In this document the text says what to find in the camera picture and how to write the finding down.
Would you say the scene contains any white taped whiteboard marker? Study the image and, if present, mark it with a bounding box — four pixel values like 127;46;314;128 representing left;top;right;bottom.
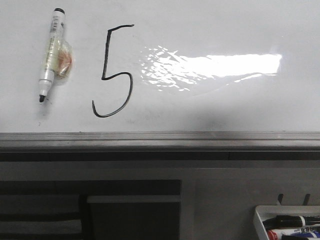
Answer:
38;8;73;103

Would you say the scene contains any white whiteboard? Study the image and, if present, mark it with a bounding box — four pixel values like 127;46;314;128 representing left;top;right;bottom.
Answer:
0;0;320;152

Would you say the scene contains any dark cabinet panel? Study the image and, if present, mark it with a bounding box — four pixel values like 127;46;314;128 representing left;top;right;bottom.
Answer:
87;196;180;240

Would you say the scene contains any white marker tray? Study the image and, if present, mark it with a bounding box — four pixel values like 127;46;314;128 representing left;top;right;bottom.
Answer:
253;205;320;240

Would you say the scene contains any left tray hook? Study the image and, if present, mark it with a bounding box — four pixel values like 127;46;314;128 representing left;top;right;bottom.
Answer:
276;193;284;206

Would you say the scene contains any black capped marker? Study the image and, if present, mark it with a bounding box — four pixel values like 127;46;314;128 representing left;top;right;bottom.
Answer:
262;215;320;230

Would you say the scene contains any red capped marker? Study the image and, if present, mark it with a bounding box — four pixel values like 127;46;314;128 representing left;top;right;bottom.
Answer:
267;227;320;240

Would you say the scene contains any blue capped marker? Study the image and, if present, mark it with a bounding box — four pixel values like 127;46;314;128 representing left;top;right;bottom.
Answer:
281;232;320;240

